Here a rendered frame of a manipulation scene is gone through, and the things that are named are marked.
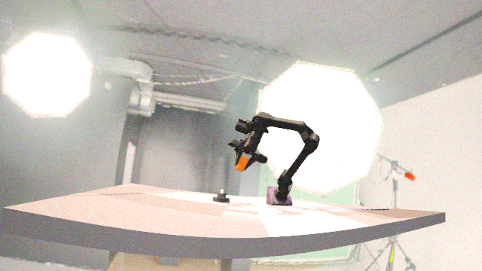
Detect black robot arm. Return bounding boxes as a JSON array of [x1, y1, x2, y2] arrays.
[[235, 111, 320, 200]]

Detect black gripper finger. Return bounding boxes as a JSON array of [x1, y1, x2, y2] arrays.
[[244, 157, 259, 170], [234, 148, 243, 166]]

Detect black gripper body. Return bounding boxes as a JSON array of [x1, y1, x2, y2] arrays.
[[228, 135, 268, 164]]

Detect orange knob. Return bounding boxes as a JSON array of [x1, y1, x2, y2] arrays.
[[235, 156, 249, 172]]

